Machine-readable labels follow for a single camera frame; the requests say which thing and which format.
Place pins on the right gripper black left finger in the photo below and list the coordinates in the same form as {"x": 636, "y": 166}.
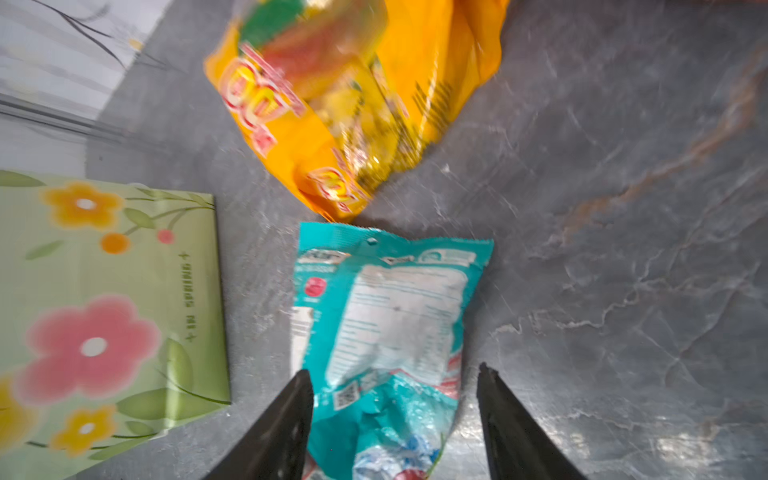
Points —
{"x": 275, "y": 446}

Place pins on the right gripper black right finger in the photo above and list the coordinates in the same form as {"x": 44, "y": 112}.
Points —
{"x": 516, "y": 445}

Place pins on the teal snack packet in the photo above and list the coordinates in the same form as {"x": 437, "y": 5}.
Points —
{"x": 377, "y": 323}

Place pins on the white floral paper bag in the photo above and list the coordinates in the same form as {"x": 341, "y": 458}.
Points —
{"x": 112, "y": 325}

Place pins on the large yellow snack bag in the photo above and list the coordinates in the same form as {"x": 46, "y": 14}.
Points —
{"x": 336, "y": 96}

